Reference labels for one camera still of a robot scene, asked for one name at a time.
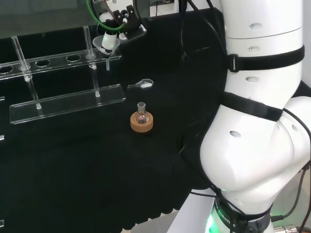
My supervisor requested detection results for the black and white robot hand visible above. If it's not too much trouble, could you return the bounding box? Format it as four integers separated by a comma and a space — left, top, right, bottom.
92, 0, 148, 55

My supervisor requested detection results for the translucent plastic funnel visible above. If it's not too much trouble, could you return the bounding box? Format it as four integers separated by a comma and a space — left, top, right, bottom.
92, 35, 121, 71

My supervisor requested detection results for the clear glass weighing funnel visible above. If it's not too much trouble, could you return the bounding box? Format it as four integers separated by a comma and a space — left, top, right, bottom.
127, 78, 155, 90

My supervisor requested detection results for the clear acrylic funnel stand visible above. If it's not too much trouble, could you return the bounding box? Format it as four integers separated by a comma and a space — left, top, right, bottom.
0, 25, 127, 126

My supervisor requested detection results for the small round-bottom glass flask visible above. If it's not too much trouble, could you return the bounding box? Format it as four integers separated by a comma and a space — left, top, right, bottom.
136, 101, 150, 123

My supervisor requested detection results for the black table cloth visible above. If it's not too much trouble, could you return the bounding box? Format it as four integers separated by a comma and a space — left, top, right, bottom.
0, 7, 311, 231

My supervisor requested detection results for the green cable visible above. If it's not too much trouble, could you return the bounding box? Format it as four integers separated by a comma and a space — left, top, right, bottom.
86, 0, 125, 32

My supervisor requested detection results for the black hanging cable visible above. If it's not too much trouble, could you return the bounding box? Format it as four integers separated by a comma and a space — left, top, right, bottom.
178, 0, 228, 64

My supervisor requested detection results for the cork ring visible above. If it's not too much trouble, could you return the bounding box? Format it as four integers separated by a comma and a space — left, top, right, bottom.
130, 111, 156, 134

